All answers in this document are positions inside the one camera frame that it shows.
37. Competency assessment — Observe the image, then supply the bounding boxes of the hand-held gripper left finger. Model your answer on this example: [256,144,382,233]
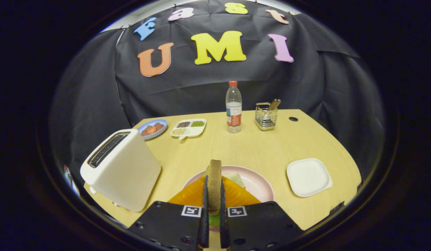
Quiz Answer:
[128,175,210,251]

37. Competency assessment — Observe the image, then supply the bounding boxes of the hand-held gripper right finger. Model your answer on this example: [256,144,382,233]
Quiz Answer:
[220,175,305,251]

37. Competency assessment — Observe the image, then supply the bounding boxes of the brown bread slice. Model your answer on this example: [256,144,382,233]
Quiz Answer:
[205,159,222,215]

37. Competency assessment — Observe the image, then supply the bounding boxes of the green lettuce leaf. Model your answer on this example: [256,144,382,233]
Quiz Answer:
[209,173,246,226]

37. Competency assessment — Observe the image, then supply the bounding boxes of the pink round plate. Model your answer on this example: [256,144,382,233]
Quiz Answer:
[182,165,275,232]

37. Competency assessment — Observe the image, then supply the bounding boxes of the white toaster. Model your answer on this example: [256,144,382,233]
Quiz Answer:
[80,129,162,212]

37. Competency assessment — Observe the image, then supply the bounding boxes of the white divided tray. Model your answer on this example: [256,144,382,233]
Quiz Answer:
[170,119,207,140]

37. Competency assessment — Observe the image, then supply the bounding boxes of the white square plate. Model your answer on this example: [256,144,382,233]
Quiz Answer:
[286,158,333,198]

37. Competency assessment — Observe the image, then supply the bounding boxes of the blue plate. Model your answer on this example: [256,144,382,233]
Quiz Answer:
[137,119,168,140]

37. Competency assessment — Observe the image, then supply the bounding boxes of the red tomato slices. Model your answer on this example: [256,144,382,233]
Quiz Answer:
[141,123,165,136]

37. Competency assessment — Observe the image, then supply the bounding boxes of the clear plastic water bottle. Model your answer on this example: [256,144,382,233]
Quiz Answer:
[225,81,243,133]

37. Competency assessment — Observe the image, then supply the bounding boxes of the black backdrop cloth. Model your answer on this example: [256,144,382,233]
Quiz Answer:
[50,0,385,182]

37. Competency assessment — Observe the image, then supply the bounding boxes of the metal wire cutlery holder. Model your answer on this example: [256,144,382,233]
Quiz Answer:
[255,102,278,131]

